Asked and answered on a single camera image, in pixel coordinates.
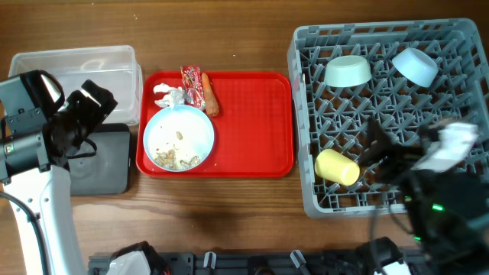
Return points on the light blue plate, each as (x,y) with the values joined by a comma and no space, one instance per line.
(179,138)

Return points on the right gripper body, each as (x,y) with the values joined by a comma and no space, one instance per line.
(399,170)

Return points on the orange carrot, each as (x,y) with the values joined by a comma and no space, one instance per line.
(212,107)

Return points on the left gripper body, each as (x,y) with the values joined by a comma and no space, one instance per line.
(83,115)

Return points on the red serving tray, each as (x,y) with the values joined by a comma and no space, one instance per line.
(253,131)

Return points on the red snack wrapper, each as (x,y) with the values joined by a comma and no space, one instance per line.
(192,86)

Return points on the grey dishwasher rack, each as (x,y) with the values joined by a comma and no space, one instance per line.
(336,118)

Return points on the yellow cup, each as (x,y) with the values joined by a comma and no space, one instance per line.
(335,167)

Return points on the light blue bowl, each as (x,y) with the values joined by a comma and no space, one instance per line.
(416,66)

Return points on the clear plastic bin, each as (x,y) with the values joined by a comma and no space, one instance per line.
(114,68)

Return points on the crumpled white tissue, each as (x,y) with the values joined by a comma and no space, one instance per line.
(171,95)

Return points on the green bowl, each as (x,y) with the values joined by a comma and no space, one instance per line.
(347,71)

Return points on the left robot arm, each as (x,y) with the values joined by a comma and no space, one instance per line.
(41,132)

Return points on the black tray bin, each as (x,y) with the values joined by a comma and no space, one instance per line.
(106,170)

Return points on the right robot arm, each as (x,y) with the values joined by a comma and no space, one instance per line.
(447,209)

